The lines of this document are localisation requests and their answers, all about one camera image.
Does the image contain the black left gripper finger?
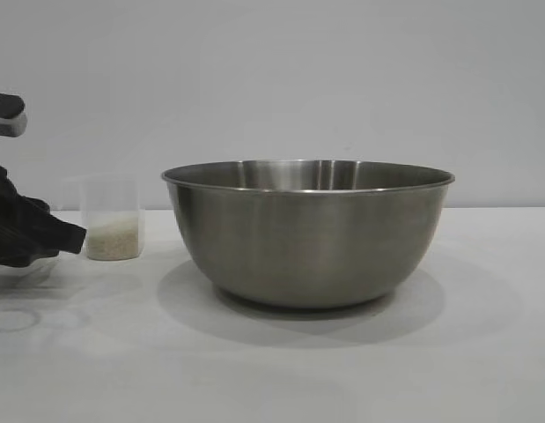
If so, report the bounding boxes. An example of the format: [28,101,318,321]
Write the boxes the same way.
[0,249,58,268]

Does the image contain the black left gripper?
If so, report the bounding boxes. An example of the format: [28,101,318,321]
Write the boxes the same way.
[0,92,88,256]

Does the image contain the white rice grains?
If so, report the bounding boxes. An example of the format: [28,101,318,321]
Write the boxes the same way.
[85,210,144,262]

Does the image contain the clear plastic measuring cup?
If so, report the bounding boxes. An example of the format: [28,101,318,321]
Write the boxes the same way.
[59,173,146,263]

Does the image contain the stainless steel mixing bowl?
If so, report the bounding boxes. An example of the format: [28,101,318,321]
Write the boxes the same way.
[160,159,457,311]

